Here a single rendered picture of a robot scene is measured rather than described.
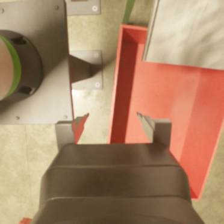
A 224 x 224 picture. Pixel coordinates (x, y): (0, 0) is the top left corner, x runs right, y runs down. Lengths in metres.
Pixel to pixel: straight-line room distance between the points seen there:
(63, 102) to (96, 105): 0.94
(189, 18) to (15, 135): 1.51
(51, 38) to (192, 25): 0.32
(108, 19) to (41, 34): 0.98
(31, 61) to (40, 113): 0.12
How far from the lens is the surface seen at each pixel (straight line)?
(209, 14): 0.45
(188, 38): 0.45
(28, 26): 0.39
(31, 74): 0.34
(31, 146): 1.59
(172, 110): 0.79
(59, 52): 0.36
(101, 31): 1.30
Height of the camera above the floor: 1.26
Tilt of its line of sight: 76 degrees down
